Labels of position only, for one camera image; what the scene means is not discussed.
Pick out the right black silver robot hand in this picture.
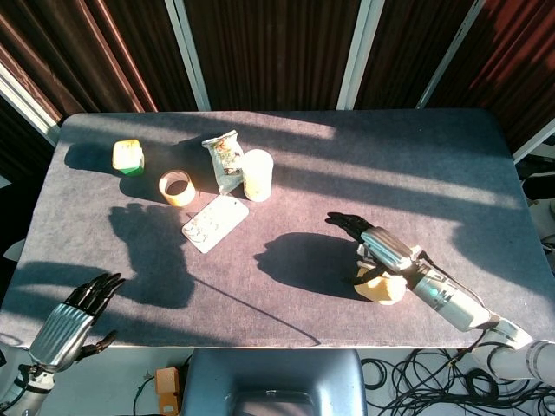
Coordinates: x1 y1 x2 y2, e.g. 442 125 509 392
325 211 424 283

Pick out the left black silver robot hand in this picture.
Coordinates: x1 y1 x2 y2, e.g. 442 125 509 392
26 272 127 374

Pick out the yellow plush toy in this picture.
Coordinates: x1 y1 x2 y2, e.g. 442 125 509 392
353 244 408 307

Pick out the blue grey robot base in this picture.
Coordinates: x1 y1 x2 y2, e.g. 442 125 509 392
180 348 369 416

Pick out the grey table cloth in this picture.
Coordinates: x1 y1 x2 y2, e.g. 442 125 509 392
0 111 555 350

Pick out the orange box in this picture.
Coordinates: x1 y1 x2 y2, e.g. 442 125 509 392
154 367 182 415

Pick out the clear tennis ball tube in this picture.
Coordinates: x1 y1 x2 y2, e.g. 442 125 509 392
240 148 275 203

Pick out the flat white blister pack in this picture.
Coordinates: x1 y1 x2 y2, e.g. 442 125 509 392
180 194 251 255

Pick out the white snack bag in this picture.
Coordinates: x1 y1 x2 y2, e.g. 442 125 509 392
201 129 246 195

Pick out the yellow packing tape roll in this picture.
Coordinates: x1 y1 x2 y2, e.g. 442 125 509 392
158 170 197 209

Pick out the green box with yellow lid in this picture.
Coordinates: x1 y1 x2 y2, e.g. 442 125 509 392
111 138 146 177

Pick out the dark brown pleated curtain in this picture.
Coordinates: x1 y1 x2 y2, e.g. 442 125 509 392
0 0 555 183

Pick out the black floor cable bundle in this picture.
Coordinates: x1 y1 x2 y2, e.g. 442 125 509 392
362 344 555 416

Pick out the white frame post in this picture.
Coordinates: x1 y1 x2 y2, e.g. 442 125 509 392
0 64 61 146
513 128 555 165
415 0 486 109
164 0 212 112
336 0 385 111

